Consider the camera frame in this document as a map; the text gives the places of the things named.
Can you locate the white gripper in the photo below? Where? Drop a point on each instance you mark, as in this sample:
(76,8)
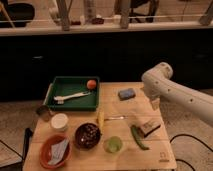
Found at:
(153,96)

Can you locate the blue sponge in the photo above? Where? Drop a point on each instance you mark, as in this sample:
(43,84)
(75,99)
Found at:
(126,94)

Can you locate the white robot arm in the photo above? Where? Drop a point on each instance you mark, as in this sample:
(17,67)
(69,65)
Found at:
(157,83)

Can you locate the wooden block brush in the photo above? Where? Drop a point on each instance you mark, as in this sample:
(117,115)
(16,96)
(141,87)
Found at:
(150,126)

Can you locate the metal spoon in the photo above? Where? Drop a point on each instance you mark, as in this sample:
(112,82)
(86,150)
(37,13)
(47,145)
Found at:
(115,118)

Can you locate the green cucumber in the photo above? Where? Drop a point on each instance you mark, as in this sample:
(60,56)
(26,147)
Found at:
(136,138)

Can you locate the green plastic cup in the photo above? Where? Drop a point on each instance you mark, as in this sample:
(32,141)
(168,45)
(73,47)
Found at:
(113,144)

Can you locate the orange ball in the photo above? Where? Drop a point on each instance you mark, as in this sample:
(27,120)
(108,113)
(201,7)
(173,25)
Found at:
(91,84)

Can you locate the dark bowl with beans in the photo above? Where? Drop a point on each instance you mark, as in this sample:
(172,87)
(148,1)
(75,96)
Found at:
(87,136)

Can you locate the green plastic tray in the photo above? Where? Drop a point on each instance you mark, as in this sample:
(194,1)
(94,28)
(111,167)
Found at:
(67,85)

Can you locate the white dish brush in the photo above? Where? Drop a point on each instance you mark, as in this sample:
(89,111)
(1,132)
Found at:
(62,99)

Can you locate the white round container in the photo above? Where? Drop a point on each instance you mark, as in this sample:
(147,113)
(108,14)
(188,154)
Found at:
(59,122)

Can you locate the white paper packet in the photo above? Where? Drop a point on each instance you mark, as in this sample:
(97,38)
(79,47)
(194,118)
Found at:
(58,151)

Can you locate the small metal cup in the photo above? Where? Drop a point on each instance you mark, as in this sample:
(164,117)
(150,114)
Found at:
(44,113)

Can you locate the orange bowl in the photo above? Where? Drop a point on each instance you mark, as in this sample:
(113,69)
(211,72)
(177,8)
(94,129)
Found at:
(45,151)

